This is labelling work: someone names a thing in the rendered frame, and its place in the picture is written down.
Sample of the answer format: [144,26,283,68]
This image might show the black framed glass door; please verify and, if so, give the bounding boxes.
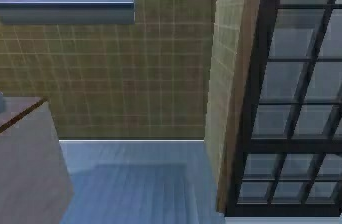
[224,0,342,218]

